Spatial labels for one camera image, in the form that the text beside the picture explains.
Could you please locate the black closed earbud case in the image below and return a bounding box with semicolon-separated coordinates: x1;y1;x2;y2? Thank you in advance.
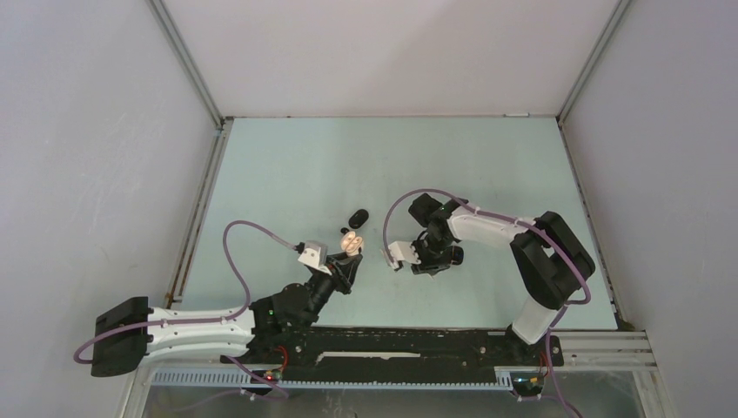
347;209;369;230

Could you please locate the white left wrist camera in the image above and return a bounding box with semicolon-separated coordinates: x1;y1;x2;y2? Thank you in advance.
298;240;332;275

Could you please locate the aluminium frame rail right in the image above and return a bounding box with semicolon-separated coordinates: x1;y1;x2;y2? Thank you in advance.
555;0;635;331

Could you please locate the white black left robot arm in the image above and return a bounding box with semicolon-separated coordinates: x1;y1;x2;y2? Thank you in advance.
90;253;363;378

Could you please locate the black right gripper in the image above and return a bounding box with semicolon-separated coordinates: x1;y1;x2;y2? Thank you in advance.
405;234;453;276

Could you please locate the black charging case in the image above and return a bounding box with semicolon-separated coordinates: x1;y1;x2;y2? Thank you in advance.
450;246;465;266

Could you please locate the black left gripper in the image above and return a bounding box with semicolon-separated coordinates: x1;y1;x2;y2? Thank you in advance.
299;251;362;330

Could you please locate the grey slotted cable duct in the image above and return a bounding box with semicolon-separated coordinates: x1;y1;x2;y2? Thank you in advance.
151;368;514;391

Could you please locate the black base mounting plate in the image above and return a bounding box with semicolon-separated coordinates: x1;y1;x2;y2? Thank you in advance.
238;327;565;385

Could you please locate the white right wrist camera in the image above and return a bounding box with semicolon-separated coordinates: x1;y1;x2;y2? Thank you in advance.
383;240;421;271

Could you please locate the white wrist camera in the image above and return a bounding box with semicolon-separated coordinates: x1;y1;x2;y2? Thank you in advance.
298;240;332;275
383;240;421;271

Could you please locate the aluminium frame rail left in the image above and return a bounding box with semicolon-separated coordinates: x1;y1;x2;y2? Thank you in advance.
147;1;229;307

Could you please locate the aluminium frame rail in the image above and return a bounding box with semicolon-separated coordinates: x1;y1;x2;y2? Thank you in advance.
147;1;229;307
555;0;635;331

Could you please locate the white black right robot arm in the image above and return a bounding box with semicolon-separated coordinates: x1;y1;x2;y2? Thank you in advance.
388;193;596;364

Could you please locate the beige earbud charging case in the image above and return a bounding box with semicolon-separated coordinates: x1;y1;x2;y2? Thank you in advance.
340;231;364;257

